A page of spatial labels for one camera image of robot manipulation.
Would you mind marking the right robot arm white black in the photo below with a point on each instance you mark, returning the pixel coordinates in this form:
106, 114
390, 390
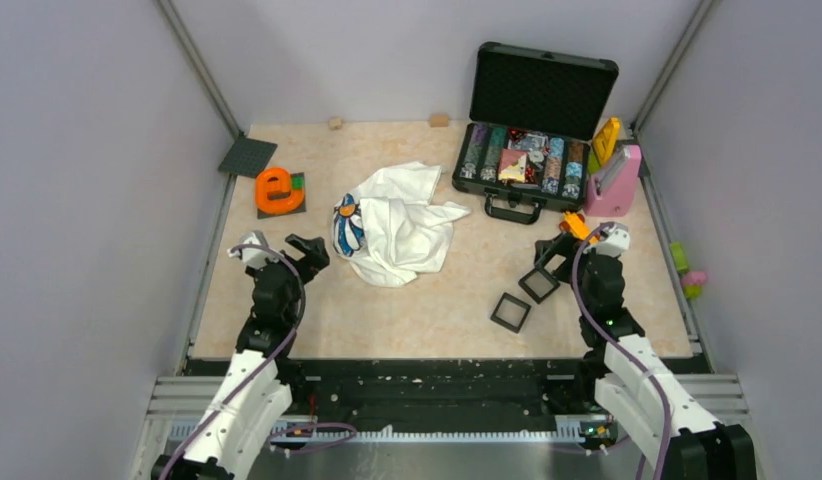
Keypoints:
622, 373

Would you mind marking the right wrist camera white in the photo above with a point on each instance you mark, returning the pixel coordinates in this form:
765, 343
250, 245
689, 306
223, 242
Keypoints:
614, 240

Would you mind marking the black poker chip case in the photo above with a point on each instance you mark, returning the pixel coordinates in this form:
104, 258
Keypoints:
532, 116

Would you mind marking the black square frame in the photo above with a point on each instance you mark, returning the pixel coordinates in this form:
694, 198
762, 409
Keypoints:
539, 284
510, 313

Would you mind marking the black square frame far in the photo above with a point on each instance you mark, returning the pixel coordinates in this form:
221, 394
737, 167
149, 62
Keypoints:
539, 284

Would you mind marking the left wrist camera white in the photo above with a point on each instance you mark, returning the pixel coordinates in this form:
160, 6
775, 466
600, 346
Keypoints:
251, 250

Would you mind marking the orange yellow toy car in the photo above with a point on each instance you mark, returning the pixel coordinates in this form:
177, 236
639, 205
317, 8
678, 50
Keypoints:
574, 224

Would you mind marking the black square frame near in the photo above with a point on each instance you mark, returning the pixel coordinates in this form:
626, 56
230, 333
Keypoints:
510, 313

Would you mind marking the orange letter e toy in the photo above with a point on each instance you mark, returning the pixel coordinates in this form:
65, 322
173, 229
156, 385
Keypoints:
273, 194

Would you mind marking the green pink toy outside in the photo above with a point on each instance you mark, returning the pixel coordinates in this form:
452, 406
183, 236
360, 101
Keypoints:
691, 281

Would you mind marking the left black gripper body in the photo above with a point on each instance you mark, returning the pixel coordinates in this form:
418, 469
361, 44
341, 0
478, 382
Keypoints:
308, 266

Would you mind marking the dark grey large baseplate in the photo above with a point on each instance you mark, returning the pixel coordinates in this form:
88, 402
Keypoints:
247, 157

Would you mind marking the wooden block right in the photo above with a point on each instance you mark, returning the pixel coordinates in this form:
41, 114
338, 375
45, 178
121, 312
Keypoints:
439, 120

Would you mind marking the pink box device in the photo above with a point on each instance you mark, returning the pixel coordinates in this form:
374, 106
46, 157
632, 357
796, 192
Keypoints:
611, 190

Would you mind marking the yellow toy block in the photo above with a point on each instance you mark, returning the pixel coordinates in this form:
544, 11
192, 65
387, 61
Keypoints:
605, 140

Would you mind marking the white garment with blue print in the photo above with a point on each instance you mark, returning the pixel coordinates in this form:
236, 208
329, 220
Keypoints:
389, 228

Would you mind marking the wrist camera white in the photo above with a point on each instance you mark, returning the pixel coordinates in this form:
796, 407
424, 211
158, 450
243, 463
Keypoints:
251, 250
614, 240

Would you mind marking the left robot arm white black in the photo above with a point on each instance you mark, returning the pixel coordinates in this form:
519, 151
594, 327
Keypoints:
251, 398

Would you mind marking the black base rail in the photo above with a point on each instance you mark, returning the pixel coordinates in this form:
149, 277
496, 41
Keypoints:
437, 395

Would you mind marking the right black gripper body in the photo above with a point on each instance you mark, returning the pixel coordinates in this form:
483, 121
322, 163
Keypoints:
563, 247

